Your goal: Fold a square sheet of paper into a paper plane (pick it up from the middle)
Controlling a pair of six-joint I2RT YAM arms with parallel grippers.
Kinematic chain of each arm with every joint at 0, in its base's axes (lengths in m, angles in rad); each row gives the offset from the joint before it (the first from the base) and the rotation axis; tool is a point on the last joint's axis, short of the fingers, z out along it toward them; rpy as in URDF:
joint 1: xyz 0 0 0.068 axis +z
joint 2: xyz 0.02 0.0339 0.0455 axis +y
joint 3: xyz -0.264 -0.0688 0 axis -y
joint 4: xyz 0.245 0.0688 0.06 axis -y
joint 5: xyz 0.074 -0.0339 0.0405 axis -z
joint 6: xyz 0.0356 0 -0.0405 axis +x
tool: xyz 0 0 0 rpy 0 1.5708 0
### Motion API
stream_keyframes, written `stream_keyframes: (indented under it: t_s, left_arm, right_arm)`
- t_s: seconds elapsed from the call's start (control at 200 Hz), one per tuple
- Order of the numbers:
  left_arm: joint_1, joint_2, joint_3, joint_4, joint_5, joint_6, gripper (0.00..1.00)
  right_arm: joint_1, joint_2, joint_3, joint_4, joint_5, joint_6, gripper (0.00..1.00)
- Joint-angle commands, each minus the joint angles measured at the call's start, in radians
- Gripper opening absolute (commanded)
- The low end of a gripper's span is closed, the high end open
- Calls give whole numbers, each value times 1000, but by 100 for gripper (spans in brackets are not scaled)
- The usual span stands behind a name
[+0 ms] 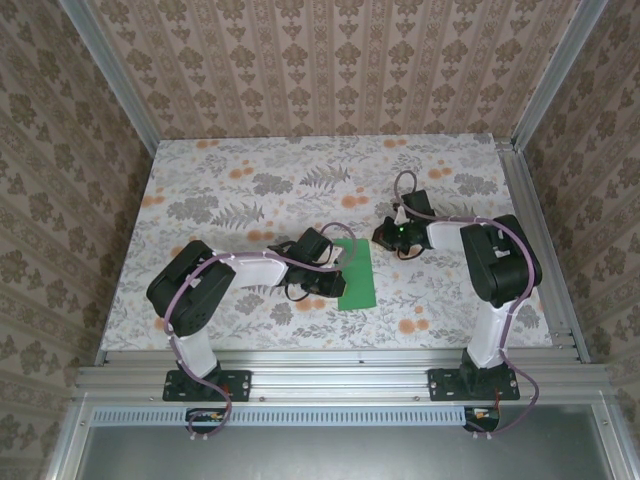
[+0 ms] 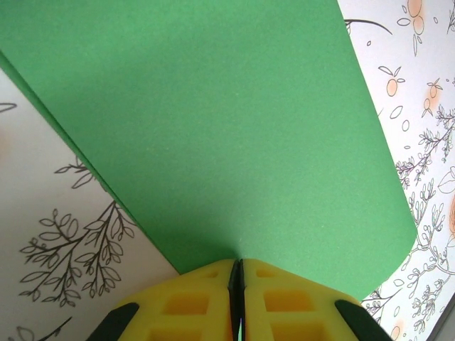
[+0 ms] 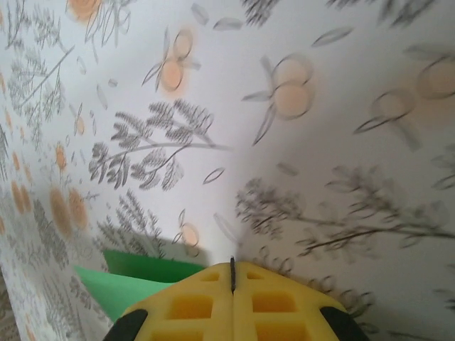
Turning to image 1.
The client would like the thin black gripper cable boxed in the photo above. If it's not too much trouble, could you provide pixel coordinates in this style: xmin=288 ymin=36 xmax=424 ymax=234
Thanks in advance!
xmin=394 ymin=242 xmax=427 ymax=262
xmin=282 ymin=279 xmax=312 ymax=304

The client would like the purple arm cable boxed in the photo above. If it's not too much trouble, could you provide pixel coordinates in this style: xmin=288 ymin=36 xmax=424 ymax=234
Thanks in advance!
xmin=164 ymin=222 xmax=351 ymax=444
xmin=394 ymin=170 xmax=544 ymax=441

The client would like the aluminium side rail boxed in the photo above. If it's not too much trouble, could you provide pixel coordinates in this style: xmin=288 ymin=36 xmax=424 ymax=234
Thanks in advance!
xmin=494 ymin=134 xmax=592 ymax=364

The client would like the small black connector board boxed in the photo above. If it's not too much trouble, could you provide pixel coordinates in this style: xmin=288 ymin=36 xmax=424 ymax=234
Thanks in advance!
xmin=463 ymin=405 xmax=501 ymax=434
xmin=185 ymin=407 xmax=227 ymax=435

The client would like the floral patterned table cover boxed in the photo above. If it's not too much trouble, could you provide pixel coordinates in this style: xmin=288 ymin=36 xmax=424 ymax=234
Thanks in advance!
xmin=99 ymin=133 xmax=556 ymax=351

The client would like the long aluminium base rail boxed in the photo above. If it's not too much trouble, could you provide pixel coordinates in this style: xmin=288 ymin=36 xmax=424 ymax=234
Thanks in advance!
xmin=72 ymin=348 xmax=614 ymax=407

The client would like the short aluminium frame rail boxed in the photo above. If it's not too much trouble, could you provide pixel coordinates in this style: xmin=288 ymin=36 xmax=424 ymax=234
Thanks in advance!
xmin=592 ymin=399 xmax=634 ymax=480
xmin=44 ymin=399 xmax=96 ymax=480

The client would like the thin black left gripper cable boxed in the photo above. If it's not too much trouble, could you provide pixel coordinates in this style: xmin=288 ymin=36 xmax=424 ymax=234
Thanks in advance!
xmin=282 ymin=279 xmax=312 ymax=304

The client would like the thin black right gripper cable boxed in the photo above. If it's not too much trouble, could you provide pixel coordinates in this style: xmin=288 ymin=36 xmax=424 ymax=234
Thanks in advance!
xmin=394 ymin=242 xmax=427 ymax=262

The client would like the grey metal panel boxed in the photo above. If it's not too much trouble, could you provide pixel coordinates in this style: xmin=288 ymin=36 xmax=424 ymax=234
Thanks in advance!
xmin=79 ymin=424 xmax=601 ymax=480

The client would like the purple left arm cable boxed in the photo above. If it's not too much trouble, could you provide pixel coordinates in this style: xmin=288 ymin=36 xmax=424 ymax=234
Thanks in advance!
xmin=164 ymin=222 xmax=351 ymax=444

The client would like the grey slotted cable duct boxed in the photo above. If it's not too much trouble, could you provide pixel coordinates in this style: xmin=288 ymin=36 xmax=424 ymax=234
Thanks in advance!
xmin=92 ymin=405 xmax=469 ymax=428

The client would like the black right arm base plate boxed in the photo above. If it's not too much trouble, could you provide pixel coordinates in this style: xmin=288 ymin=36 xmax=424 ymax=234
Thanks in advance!
xmin=427 ymin=368 xmax=521 ymax=402

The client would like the aluminium frame post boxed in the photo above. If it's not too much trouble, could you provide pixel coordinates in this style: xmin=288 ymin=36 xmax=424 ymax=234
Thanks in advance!
xmin=62 ymin=0 xmax=162 ymax=154
xmin=509 ymin=0 xmax=601 ymax=151

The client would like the green paper sheet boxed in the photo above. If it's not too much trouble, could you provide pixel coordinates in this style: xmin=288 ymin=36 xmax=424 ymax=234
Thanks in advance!
xmin=332 ymin=238 xmax=378 ymax=312

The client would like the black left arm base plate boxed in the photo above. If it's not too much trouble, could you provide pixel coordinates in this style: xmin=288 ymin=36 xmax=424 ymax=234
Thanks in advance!
xmin=163 ymin=368 xmax=252 ymax=402

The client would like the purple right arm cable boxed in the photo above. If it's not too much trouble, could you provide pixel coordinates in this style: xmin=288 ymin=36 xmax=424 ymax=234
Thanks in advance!
xmin=394 ymin=170 xmax=544 ymax=441

